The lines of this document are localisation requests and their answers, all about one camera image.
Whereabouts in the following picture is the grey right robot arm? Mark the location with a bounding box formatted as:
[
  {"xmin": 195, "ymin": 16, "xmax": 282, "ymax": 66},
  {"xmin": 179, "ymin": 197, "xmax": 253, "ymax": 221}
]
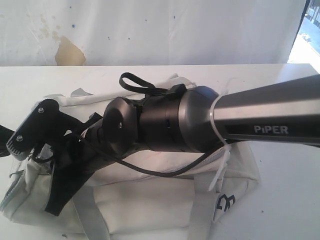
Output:
[{"xmin": 45, "ymin": 72, "xmax": 320, "ymax": 216}]

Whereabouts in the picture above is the white fabric backpack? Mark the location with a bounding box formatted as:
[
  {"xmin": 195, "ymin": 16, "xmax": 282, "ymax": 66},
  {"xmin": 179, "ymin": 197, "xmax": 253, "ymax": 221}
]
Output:
[{"xmin": 0, "ymin": 75, "xmax": 260, "ymax": 240}]

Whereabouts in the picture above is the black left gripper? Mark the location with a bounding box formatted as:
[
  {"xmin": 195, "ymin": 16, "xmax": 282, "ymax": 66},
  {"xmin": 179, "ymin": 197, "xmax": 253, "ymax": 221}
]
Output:
[{"xmin": 0, "ymin": 125, "xmax": 15, "ymax": 158}]

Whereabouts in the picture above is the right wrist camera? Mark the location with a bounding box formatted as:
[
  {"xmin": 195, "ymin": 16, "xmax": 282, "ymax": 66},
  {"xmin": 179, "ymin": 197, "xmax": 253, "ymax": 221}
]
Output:
[{"xmin": 6, "ymin": 99, "xmax": 84, "ymax": 161}]

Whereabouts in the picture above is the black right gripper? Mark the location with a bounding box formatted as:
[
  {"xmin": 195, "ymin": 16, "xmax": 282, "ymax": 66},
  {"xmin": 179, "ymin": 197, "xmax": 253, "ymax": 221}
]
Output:
[{"xmin": 44, "ymin": 113, "xmax": 118, "ymax": 215}]

